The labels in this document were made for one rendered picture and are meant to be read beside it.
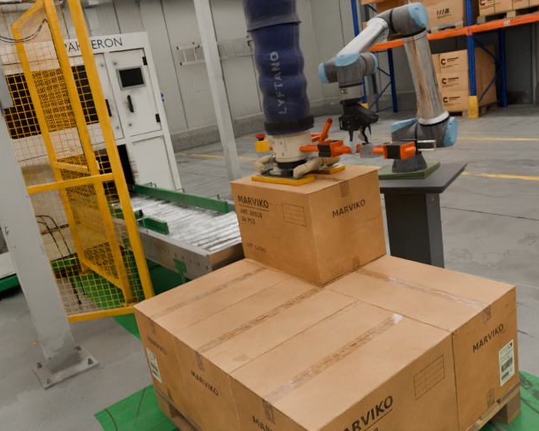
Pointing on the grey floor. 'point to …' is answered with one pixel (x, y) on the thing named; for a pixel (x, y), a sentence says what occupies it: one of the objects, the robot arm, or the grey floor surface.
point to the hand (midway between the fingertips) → (362, 150)
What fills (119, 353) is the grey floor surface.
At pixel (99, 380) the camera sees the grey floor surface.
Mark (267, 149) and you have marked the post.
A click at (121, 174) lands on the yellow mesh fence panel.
